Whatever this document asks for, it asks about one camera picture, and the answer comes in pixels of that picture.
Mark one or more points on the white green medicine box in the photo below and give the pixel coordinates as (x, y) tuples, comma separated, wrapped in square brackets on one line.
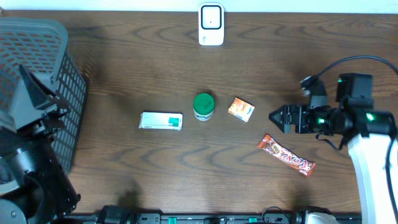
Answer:
[(157, 120)]

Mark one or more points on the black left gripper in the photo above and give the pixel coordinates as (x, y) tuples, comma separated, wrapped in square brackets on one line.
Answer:
[(48, 121)]

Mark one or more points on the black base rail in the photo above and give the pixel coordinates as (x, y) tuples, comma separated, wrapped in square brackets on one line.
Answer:
[(114, 214)]

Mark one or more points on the red chocolate bar wrapper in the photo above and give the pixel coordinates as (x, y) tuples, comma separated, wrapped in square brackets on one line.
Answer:
[(270, 145)]

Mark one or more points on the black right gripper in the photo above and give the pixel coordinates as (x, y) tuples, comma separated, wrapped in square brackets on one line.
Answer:
[(301, 114)]

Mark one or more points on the white barcode scanner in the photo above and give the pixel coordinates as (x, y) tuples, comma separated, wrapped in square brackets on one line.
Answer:
[(211, 24)]

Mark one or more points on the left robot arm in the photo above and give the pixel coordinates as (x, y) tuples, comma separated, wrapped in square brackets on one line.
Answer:
[(38, 189)]

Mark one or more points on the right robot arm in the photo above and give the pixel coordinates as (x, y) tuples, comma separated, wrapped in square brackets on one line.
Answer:
[(370, 136)]

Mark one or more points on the grey plastic mesh basket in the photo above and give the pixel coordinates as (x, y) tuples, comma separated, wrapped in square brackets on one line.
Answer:
[(42, 47)]

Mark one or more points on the green lid jar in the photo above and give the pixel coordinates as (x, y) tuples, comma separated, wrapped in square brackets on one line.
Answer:
[(203, 106)]

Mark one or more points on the orange snack packet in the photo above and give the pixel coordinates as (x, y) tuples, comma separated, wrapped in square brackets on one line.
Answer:
[(241, 109)]

